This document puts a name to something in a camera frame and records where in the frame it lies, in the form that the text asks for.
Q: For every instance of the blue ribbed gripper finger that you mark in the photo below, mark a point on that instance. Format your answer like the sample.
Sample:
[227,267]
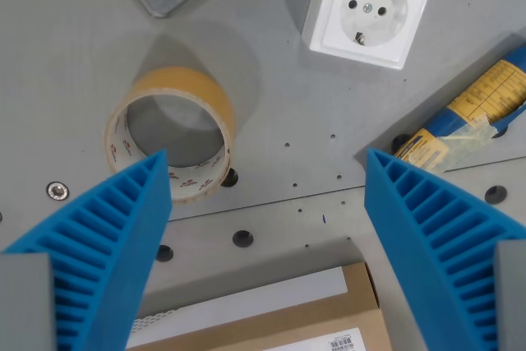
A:
[111,244]
[435,236]

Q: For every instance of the silver hex bolt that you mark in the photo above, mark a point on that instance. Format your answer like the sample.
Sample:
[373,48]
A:
[58,191]

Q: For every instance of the blue yellow labelled tube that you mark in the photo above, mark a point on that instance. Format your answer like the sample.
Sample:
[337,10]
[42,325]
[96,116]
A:
[472,112]

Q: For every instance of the brown packing tape roll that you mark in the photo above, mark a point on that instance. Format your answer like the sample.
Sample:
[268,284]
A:
[172,121]

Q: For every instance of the brown cardboard box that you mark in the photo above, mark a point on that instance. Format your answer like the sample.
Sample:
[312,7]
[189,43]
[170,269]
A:
[287,318]

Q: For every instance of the white wall socket box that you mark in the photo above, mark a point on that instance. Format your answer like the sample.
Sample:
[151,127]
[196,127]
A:
[370,10]

